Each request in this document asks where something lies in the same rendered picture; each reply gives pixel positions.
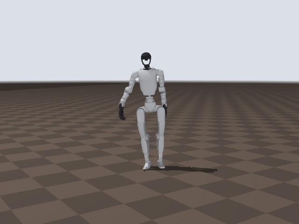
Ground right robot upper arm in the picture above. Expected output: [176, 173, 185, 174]
[125, 71, 138, 93]

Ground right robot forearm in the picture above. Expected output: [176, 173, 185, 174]
[120, 91, 129, 107]

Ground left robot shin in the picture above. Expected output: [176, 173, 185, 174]
[157, 136, 164, 162]

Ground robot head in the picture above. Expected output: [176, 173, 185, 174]
[141, 52, 151, 70]

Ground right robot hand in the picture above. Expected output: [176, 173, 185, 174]
[119, 103, 126, 120]

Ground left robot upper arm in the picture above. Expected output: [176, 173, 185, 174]
[156, 70, 164, 92]

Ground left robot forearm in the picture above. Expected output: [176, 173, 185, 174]
[160, 87, 167, 107]

